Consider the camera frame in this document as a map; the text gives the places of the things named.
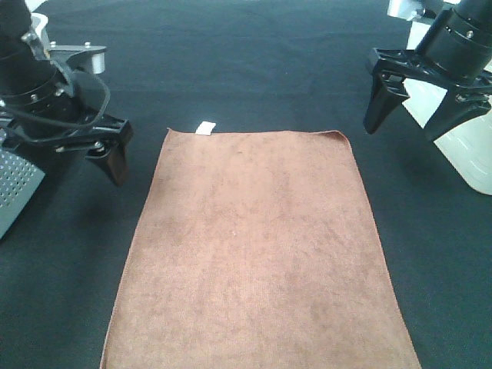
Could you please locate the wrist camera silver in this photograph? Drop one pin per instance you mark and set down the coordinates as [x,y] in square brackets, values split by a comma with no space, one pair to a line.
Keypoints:
[87,57]
[418,10]

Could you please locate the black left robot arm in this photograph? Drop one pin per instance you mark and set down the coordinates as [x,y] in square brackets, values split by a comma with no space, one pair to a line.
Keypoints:
[54,98]

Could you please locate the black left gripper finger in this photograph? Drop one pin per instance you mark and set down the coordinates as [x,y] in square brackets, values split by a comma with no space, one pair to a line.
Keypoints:
[110,157]

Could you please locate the black table cloth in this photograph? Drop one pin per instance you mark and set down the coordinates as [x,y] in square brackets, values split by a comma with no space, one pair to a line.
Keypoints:
[246,66]

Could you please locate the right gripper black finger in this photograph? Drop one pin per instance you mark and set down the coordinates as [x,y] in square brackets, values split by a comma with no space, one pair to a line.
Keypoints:
[387,93]
[454,110]

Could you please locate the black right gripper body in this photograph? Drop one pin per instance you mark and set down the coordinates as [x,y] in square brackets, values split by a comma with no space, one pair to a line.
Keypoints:
[414,66]

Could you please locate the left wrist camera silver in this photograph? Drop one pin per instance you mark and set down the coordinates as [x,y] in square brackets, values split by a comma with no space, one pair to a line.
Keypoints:
[87,57]

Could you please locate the brown towel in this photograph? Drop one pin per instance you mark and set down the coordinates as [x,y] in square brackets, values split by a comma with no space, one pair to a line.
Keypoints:
[256,250]

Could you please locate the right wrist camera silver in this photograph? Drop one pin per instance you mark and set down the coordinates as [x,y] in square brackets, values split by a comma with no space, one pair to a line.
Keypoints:
[418,10]

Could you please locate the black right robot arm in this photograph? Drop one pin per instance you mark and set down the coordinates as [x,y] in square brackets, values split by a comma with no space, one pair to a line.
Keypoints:
[452,55]

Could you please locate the white plastic storage bin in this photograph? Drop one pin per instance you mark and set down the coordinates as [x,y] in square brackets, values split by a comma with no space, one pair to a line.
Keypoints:
[467,147]

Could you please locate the grey perforated laundry basket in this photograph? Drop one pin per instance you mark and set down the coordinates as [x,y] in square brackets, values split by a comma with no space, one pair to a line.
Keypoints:
[15,180]

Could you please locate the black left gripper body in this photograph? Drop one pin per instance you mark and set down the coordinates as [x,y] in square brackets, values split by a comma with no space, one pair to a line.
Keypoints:
[96,134]

